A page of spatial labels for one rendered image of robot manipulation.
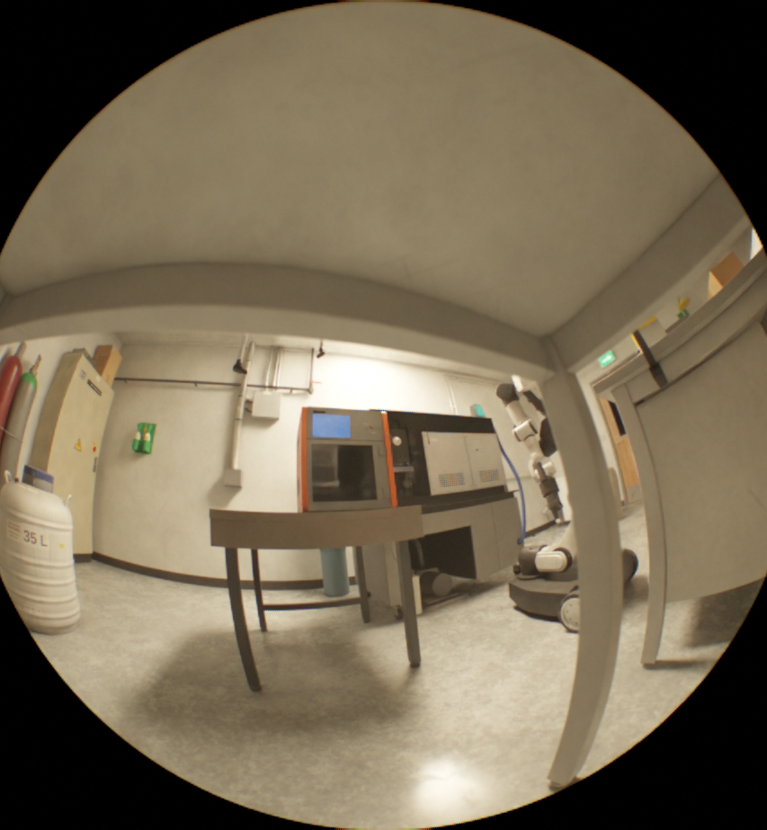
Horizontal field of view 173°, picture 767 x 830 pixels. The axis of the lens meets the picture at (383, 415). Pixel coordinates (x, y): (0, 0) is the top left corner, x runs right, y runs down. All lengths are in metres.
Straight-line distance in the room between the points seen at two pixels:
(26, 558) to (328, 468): 1.47
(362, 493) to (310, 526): 0.26
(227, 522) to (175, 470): 2.15
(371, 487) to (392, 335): 0.82
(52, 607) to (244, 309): 1.48
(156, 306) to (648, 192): 0.46
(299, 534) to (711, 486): 1.21
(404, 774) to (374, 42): 1.00
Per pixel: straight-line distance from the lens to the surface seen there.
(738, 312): 0.86
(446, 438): 1.99
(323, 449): 0.98
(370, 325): 0.21
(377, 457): 1.02
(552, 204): 0.27
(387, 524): 0.90
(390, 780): 0.79
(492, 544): 2.03
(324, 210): 0.22
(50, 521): 1.46
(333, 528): 0.85
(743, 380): 0.90
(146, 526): 3.09
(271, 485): 2.69
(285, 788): 0.80
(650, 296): 0.37
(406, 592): 1.05
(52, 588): 1.51
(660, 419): 0.87
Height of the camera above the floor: 0.67
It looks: 24 degrees up
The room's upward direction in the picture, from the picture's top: 6 degrees counter-clockwise
